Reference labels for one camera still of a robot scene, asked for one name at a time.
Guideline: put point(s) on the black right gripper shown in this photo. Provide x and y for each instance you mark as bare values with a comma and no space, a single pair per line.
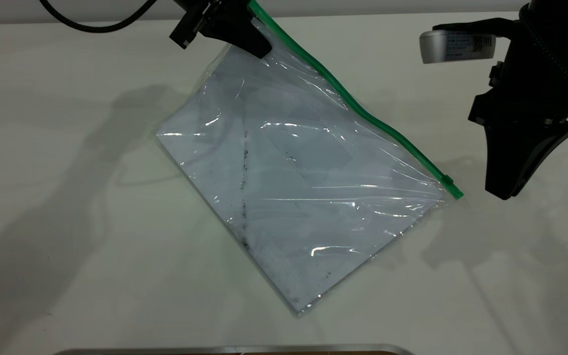
530,93

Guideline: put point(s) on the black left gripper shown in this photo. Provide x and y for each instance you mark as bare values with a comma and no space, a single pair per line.
205,15

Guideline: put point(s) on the green zipper slider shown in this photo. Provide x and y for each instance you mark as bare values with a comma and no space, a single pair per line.
447,182

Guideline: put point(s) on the clear zip bag green strip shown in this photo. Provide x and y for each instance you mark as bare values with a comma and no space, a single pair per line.
313,197

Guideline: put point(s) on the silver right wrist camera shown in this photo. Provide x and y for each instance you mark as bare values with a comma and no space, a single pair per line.
456,47

